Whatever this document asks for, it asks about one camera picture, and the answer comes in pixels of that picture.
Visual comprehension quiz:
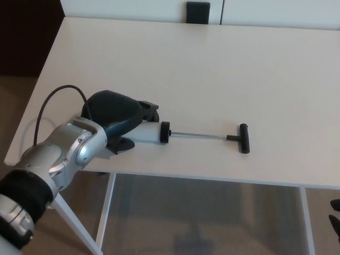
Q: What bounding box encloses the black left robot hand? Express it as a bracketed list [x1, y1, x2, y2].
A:
[81, 90, 160, 155]

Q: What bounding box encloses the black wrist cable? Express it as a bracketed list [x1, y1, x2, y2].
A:
[33, 84, 92, 147]

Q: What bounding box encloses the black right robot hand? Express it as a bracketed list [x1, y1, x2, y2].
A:
[328, 199, 340, 237]

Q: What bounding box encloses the white desk leg frame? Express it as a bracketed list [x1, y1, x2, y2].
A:
[52, 172, 117, 253]
[299, 187, 316, 255]

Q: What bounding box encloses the white cabinet row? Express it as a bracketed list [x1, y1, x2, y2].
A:
[59, 0, 340, 30]

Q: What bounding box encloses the black wall socket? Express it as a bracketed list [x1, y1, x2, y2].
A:
[185, 2, 211, 25]

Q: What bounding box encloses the dark brown cabinet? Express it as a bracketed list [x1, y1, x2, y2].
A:
[0, 0, 66, 78]

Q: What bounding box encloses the white air pump black handle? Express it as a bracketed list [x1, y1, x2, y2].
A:
[131, 121, 251, 155]

